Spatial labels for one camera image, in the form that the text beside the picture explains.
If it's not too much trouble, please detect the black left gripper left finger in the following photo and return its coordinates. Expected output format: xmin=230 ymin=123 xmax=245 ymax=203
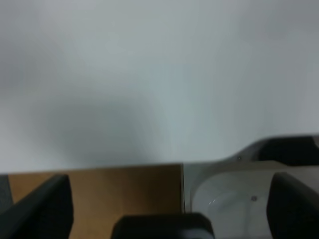
xmin=0 ymin=175 xmax=74 ymax=239

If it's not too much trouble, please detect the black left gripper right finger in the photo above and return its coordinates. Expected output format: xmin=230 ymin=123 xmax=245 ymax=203
xmin=266 ymin=172 xmax=319 ymax=239

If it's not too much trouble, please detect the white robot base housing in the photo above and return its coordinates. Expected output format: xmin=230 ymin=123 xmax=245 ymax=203
xmin=181 ymin=136 xmax=319 ymax=239

